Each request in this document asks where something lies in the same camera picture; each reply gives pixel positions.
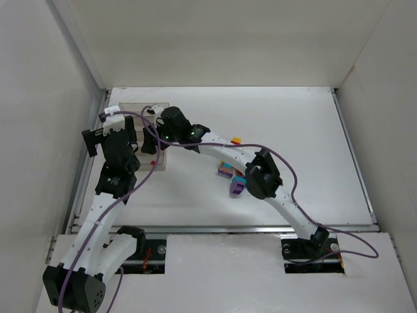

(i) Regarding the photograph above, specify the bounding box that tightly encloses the purple lego block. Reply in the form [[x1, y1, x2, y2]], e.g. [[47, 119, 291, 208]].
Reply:
[[229, 181, 245, 196]]

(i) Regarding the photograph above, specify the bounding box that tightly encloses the cyan lego lower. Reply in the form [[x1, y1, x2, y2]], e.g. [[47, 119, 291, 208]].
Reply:
[[232, 176, 246, 186]]

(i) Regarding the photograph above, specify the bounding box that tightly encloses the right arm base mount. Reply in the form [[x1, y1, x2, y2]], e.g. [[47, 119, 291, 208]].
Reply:
[[281, 237, 345, 274]]

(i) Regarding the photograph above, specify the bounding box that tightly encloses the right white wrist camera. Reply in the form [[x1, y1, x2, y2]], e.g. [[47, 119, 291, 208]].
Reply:
[[146, 104, 165, 117]]

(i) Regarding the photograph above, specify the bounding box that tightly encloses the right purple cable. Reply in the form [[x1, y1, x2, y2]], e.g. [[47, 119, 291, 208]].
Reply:
[[140, 104, 381, 260]]

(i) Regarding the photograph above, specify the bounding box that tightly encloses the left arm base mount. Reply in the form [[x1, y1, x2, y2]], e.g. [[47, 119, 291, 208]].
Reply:
[[109, 226, 167, 275]]

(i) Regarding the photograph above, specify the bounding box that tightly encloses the clear bin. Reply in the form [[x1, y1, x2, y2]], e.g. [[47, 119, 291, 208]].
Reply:
[[135, 149, 167, 171], [133, 116, 164, 132], [136, 130, 157, 147], [119, 102, 170, 113]]

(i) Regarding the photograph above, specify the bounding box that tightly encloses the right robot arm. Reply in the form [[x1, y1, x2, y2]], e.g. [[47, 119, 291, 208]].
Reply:
[[141, 105, 329, 258]]

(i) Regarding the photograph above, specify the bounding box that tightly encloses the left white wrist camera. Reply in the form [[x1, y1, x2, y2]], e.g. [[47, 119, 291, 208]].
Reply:
[[99, 105, 126, 136]]

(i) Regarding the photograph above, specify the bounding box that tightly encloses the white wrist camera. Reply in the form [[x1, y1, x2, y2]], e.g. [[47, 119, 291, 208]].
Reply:
[[99, 105, 126, 136], [146, 104, 165, 117]]

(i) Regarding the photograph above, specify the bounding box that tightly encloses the aluminium rail front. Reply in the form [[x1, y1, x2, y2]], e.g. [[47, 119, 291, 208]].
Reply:
[[65, 225, 382, 235]]

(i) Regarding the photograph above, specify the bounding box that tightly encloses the purple tan lego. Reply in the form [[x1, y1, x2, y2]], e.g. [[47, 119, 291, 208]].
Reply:
[[217, 166, 233, 177]]

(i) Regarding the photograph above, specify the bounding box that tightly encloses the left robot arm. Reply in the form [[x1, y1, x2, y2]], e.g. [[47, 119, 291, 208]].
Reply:
[[42, 115, 145, 312]]

